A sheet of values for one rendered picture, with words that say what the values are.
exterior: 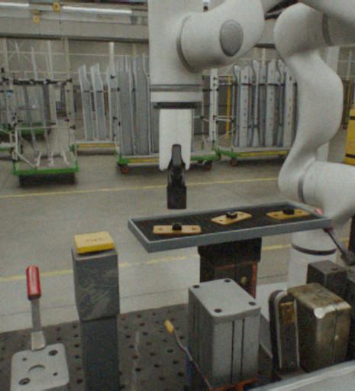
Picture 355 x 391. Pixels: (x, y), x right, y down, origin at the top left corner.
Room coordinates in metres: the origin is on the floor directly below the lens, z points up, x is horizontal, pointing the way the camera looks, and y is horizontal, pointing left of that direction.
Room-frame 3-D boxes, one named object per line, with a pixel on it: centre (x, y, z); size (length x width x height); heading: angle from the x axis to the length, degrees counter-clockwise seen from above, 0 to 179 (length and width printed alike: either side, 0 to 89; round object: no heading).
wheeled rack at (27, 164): (6.94, 2.33, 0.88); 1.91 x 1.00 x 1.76; 18
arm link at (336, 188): (0.99, -0.40, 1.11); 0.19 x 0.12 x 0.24; 43
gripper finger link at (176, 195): (0.60, 0.00, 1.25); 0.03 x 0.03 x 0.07; 1
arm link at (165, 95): (0.66, 0.00, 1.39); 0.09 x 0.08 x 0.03; 1
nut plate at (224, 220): (0.73, -0.11, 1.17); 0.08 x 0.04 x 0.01; 132
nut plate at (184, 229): (0.66, 0.00, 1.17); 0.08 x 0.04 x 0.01; 91
